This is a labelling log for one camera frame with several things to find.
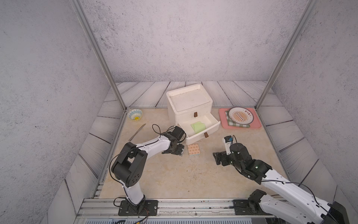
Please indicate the patterned sticky pad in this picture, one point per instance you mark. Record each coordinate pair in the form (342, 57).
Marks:
(193, 149)

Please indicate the green sticky pad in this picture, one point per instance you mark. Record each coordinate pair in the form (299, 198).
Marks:
(198, 127)

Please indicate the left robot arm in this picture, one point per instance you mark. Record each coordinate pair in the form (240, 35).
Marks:
(129, 164)

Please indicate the aluminium front rail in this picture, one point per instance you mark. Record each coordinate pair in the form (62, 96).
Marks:
(171, 211)

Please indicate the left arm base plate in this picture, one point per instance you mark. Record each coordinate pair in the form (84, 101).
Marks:
(144, 208)

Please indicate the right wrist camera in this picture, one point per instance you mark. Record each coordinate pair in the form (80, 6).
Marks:
(228, 141)

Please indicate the white drawer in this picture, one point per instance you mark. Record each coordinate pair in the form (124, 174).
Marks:
(212, 125)

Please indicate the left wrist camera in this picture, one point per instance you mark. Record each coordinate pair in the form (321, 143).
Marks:
(178, 133)

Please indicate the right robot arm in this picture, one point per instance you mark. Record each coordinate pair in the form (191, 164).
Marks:
(301, 206)

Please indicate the pink plastic tray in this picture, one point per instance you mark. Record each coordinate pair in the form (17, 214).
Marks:
(254, 125)

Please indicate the white patterned plate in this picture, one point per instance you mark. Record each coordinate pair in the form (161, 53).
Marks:
(241, 115)

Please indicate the small patterned bowl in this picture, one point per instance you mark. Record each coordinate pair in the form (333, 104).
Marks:
(135, 114)

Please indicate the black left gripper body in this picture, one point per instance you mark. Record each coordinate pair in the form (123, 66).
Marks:
(179, 150)

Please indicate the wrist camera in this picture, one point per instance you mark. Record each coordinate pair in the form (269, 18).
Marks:
(178, 133)
(228, 141)

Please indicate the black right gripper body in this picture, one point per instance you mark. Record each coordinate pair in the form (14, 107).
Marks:
(237, 165)

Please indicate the aluminium frame post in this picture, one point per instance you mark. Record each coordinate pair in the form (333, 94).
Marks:
(96, 48)
(309, 10)

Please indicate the aluminium frame post right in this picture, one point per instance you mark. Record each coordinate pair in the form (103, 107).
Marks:
(309, 10)

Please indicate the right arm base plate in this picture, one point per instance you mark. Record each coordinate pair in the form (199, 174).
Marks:
(247, 207)

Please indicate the white drawer cabinet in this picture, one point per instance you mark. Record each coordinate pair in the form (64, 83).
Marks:
(188, 103)

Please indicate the green checkered cloth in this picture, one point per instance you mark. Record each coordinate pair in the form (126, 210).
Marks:
(233, 124)

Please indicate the aluminium frame post left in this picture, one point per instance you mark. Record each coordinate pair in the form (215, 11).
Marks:
(96, 48)

